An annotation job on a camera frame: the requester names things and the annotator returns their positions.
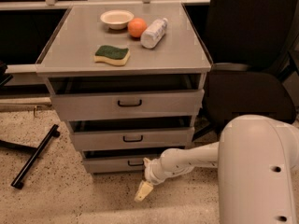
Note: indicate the grey drawer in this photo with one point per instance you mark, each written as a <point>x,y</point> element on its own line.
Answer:
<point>115,164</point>
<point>127,105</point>
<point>125,139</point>

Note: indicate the green yellow sponge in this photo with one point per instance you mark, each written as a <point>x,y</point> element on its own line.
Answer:
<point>112,55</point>

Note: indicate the orange fruit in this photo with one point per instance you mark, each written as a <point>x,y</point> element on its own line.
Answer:
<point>136,27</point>

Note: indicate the white plastic bottle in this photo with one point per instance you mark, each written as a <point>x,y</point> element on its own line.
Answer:
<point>154,33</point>

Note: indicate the white bowl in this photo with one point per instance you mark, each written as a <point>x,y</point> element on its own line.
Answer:
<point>116,19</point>

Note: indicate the grey drawer cabinet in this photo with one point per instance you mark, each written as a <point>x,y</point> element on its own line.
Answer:
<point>177,63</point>

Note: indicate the grey top drawer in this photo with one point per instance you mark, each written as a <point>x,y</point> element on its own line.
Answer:
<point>127,105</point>

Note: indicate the grey bottom drawer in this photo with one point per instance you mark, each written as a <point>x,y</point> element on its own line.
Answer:
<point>115,164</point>

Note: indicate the grey middle drawer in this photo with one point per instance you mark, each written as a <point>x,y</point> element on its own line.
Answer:
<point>125,139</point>

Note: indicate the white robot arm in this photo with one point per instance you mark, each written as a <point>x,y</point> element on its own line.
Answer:
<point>254,158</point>

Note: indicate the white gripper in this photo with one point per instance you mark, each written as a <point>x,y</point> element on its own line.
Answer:
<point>154,172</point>

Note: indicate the black office chair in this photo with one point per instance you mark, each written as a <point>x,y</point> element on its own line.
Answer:
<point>249,43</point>

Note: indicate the black stand leg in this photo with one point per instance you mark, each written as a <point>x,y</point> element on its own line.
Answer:
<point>34,152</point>

